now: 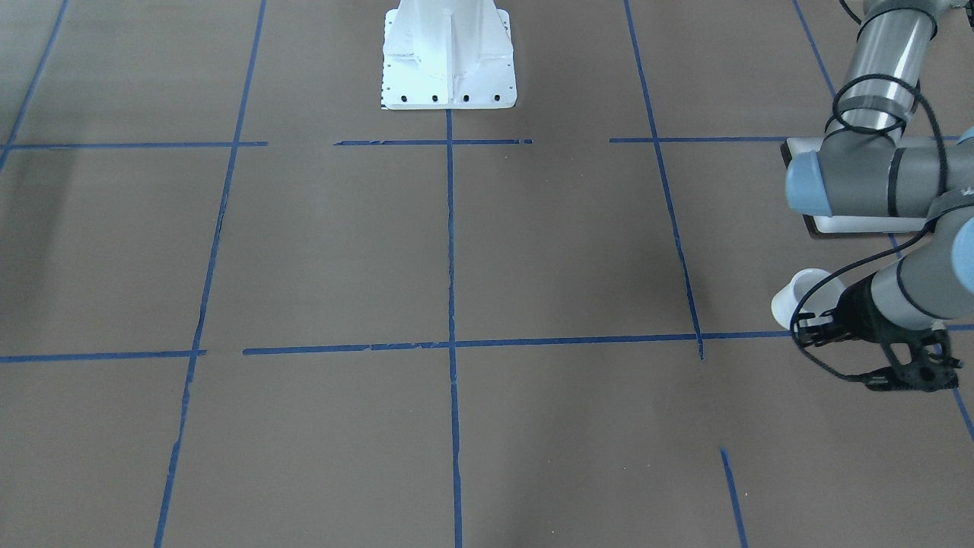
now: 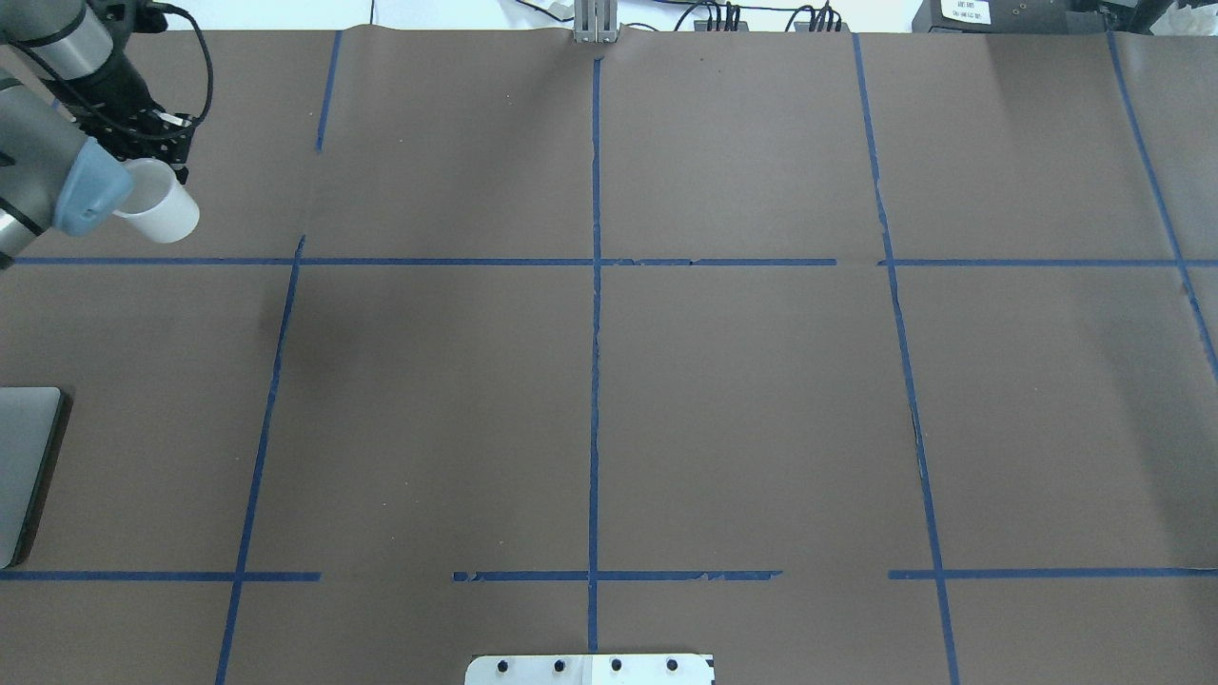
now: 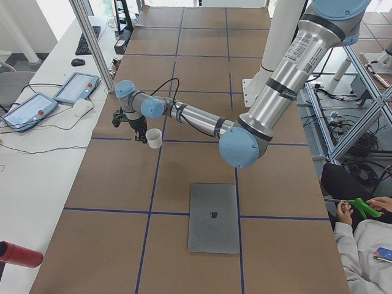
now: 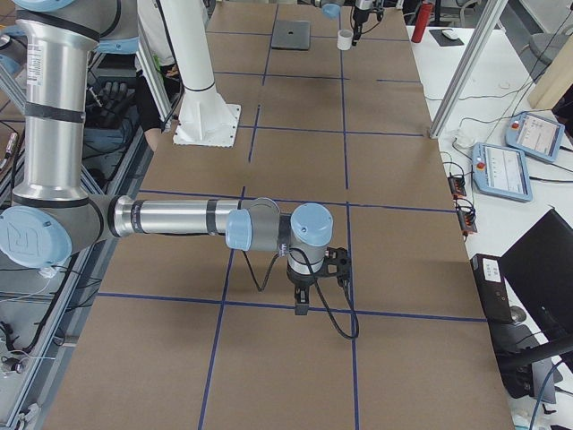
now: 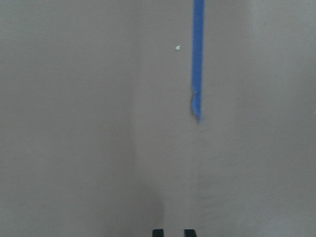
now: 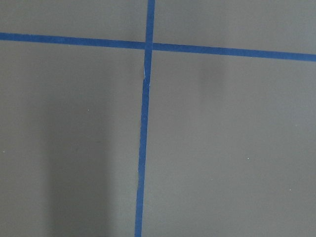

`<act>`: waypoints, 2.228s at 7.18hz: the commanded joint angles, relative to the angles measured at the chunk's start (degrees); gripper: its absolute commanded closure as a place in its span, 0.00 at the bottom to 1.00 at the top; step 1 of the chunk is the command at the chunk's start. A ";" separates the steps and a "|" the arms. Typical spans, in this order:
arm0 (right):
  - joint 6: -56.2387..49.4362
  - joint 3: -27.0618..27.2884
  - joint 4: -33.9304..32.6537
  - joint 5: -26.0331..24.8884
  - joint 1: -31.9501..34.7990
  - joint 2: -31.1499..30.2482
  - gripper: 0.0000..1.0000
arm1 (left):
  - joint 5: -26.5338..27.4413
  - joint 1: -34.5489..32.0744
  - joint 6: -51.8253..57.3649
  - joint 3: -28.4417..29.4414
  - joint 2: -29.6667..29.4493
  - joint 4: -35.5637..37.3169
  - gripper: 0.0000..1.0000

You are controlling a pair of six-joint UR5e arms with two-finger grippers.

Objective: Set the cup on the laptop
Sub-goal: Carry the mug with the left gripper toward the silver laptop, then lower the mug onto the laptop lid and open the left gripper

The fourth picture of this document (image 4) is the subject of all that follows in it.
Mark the white plastic cup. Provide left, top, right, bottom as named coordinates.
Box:
left=337, top=29, right=354, bottom=51

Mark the silver closed laptop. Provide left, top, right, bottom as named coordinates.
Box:
left=271, top=20, right=311, bottom=51

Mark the red bottle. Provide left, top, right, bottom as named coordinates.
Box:
left=411, top=0, right=434, bottom=43

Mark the black mouse pad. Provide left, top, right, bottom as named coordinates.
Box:
left=429, top=28, right=464, bottom=47

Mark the white computer mouse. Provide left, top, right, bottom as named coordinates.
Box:
left=441, top=28, right=459, bottom=40

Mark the orange black adapter lower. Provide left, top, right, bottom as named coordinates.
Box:
left=454, top=198, right=477, bottom=237

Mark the orange black adapter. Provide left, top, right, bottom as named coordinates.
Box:
left=448, top=175, right=466, bottom=199
left=454, top=198, right=477, bottom=237

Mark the orange black adapter upper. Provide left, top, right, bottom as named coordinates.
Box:
left=448, top=175, right=466, bottom=199

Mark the wooden board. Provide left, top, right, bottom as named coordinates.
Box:
left=527, top=20, right=572, bottom=109

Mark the person in white shirt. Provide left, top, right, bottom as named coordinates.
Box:
left=134, top=0, right=180, bottom=151

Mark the near teach pendant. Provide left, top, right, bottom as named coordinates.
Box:
left=472, top=142, right=533, bottom=202

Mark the teach pendant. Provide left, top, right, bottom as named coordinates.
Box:
left=505, top=112, right=565, bottom=163
left=472, top=142, right=533, bottom=202

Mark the far teach pendant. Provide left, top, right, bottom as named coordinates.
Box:
left=505, top=112, right=565, bottom=163

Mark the black desktop computer box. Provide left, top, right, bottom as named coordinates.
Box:
left=470, top=254, right=556, bottom=404

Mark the black computer monitor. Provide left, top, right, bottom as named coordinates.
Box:
left=500, top=209, right=572, bottom=340

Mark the black glove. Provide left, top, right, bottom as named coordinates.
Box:
left=88, top=81, right=133, bottom=117

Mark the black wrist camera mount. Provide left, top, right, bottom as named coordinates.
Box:
left=321, top=247, right=352, bottom=289

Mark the aluminium frame post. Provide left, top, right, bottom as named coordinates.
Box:
left=429, top=0, right=509, bottom=139

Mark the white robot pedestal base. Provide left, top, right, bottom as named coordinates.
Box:
left=158, top=0, right=241, bottom=148

